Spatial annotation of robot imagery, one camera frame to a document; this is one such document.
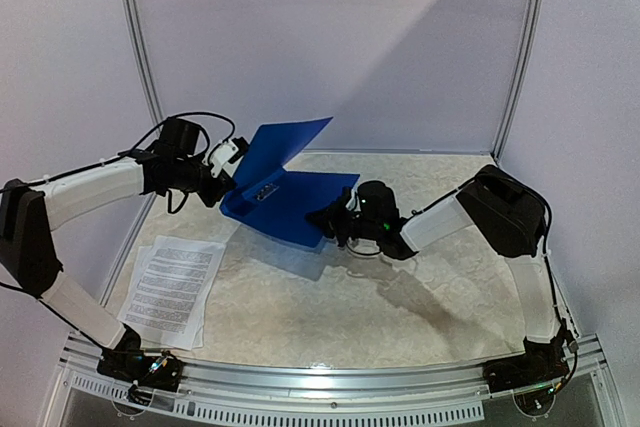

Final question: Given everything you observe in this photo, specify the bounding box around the blue file folder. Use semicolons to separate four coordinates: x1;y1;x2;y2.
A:
220;117;359;249

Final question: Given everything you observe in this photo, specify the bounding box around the printed paper sheet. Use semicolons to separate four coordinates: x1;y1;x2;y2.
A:
119;236;226;349
117;245;208;351

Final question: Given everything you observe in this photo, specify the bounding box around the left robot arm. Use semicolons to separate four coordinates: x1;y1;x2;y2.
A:
1;112;248;381

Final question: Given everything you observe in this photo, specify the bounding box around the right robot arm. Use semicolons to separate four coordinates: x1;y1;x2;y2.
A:
305;165;578;390

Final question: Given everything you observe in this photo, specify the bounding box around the metal folder clip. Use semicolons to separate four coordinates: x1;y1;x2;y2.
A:
254;183;279;202

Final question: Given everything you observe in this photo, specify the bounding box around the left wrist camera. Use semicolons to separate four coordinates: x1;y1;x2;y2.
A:
206;137;249;177

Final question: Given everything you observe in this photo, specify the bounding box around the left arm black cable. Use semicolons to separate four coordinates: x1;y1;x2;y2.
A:
117;111;236;216

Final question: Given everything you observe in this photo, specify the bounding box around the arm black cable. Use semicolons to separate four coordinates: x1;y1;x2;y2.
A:
344;196;581;353
117;111;236;216

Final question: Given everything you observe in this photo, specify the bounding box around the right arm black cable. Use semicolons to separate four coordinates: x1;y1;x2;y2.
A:
344;196;581;353

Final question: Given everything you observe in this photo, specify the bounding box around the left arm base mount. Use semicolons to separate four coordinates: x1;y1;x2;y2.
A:
97;326;184;393

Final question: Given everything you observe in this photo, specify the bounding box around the left aluminium frame post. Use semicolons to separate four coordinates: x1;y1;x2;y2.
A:
122;0;165;123

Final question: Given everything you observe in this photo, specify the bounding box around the aluminium frame post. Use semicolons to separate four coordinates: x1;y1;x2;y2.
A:
122;0;165;123
490;0;543;164

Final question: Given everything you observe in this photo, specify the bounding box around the aluminium front rail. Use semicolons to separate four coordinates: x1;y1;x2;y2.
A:
43;336;623;426

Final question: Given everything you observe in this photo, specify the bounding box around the right aluminium frame post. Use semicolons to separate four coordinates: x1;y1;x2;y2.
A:
490;0;543;164

